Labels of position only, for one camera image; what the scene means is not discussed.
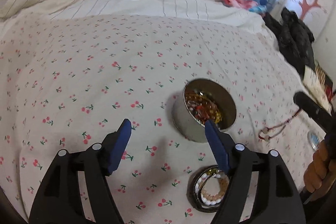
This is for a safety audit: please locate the red cord bracelet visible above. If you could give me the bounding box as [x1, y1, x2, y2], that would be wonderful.
[258, 108, 302, 141]

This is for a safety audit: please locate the white pink bead bracelet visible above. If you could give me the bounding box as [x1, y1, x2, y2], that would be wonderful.
[195, 172, 231, 206]

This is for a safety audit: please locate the amber bead bracelet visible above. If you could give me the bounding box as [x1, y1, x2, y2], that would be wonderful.
[184, 91, 224, 126]

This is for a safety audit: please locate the person's right hand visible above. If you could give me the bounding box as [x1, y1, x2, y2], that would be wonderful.
[303, 140, 335, 199]

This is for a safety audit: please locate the black jacket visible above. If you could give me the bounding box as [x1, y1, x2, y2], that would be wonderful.
[263, 8, 315, 78]

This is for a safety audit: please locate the black bangle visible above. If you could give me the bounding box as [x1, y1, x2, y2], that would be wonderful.
[188, 165, 230, 213]

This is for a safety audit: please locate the silver oval metal tin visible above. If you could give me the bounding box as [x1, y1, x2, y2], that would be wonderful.
[172, 78, 237, 143]

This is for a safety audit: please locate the cherry print bed sheet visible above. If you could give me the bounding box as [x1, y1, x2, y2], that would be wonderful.
[1, 14, 314, 223]

